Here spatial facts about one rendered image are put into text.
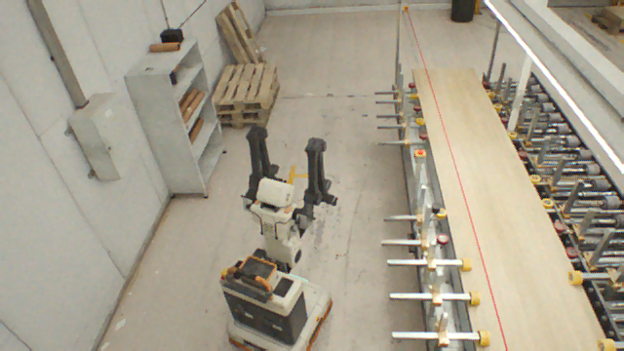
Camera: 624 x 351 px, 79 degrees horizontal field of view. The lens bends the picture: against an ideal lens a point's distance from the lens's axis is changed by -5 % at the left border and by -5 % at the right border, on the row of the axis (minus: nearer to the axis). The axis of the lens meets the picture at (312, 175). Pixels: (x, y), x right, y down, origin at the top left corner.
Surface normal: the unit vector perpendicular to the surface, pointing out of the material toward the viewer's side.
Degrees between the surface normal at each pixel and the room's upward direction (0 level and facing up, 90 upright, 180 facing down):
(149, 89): 90
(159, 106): 90
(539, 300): 0
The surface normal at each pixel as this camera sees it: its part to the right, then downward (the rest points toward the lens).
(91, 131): -0.08, 0.64
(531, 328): -0.07, -0.77
